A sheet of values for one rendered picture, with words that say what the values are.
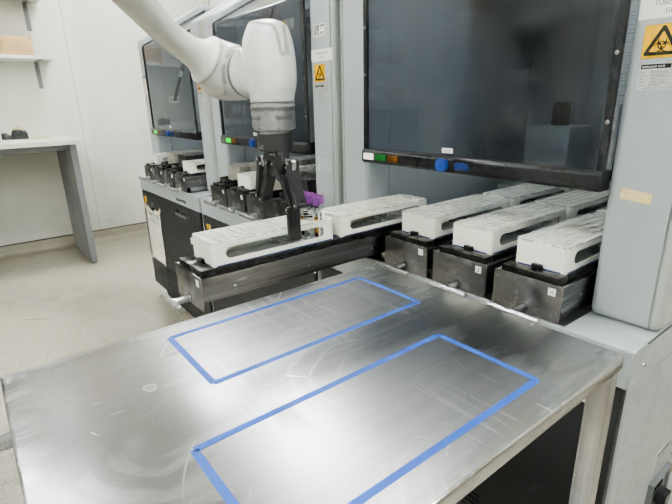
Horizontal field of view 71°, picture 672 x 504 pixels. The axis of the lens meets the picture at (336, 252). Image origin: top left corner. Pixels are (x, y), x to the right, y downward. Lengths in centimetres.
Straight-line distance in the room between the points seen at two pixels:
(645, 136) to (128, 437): 82
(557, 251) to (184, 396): 66
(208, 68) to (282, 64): 17
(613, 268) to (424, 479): 61
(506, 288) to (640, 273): 22
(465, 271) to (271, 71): 55
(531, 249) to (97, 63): 399
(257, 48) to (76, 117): 355
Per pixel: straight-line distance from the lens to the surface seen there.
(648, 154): 91
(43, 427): 58
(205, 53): 108
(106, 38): 455
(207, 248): 96
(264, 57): 98
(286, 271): 101
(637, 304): 96
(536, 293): 93
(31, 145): 371
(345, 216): 110
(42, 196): 446
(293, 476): 45
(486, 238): 100
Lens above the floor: 112
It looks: 18 degrees down
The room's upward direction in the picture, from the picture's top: 1 degrees counter-clockwise
